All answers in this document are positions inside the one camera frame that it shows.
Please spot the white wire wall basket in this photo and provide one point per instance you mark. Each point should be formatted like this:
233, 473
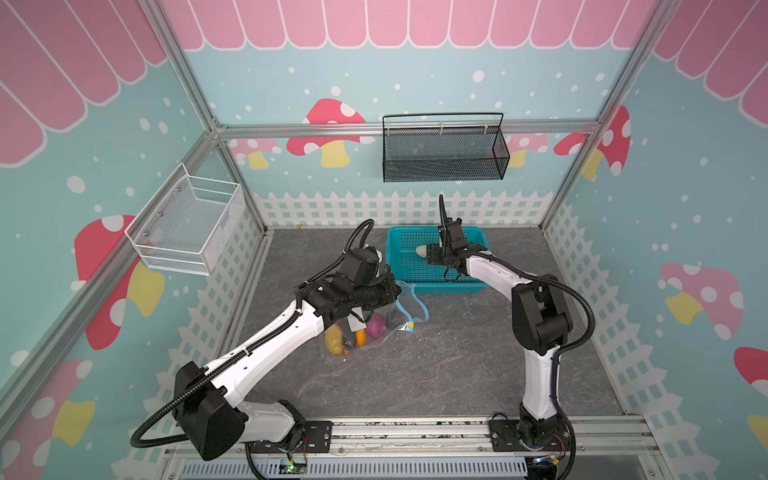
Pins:
187, 224

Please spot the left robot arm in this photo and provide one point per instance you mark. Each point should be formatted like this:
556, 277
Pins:
209, 408

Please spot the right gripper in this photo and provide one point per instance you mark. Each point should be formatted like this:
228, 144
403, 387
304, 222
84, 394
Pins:
453, 241

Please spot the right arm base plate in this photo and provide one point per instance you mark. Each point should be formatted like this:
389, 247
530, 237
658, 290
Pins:
515, 435

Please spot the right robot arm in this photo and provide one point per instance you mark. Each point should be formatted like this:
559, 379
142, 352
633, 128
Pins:
541, 323

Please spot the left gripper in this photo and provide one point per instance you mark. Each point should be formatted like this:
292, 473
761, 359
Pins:
387, 280

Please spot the purple onion toy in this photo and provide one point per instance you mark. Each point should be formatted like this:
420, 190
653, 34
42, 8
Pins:
377, 326

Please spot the clear zip top bag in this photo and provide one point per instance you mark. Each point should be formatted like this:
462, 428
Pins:
402, 315

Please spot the orange carrot toy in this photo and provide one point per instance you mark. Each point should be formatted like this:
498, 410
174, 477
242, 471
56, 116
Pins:
361, 337

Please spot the aluminium front rail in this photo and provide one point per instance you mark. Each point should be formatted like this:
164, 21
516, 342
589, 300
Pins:
469, 436

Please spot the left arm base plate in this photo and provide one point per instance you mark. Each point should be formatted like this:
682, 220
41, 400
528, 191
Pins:
310, 437

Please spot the teal plastic basket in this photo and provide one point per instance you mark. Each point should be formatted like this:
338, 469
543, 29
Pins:
409, 267

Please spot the yellow potato toy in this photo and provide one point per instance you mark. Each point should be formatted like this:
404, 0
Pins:
334, 340

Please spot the black mesh wall basket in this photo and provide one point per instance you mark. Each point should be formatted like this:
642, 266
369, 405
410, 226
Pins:
442, 147

